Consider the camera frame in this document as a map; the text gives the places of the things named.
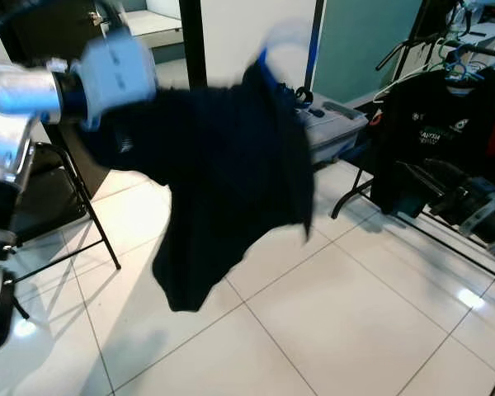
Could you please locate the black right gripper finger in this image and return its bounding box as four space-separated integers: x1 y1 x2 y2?
394 159 455 189
412 188 471 222

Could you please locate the blue plastic clothes hanger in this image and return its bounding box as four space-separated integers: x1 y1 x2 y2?
444 43 483 87
257 18 316 92

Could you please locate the black shirt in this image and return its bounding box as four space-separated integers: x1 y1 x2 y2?
78 62 316 313

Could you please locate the green clothes hanger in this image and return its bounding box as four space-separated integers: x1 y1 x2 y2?
375 45 479 104

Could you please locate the black printed t-shirt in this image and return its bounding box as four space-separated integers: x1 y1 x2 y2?
370 70 495 217

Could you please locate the grey storage box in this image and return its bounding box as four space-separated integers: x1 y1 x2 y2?
297 97 370 166

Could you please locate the black metal clothes rack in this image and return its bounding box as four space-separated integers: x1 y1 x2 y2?
330 0 495 285

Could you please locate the black folding chair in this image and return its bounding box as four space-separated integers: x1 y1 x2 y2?
8 140 123 318

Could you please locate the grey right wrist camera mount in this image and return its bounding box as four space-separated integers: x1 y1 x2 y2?
460 194 495 248

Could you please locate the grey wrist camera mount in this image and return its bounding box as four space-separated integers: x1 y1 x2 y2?
460 194 495 248
70 29 159 129

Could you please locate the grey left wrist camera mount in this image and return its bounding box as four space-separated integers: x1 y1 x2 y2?
70 29 159 129

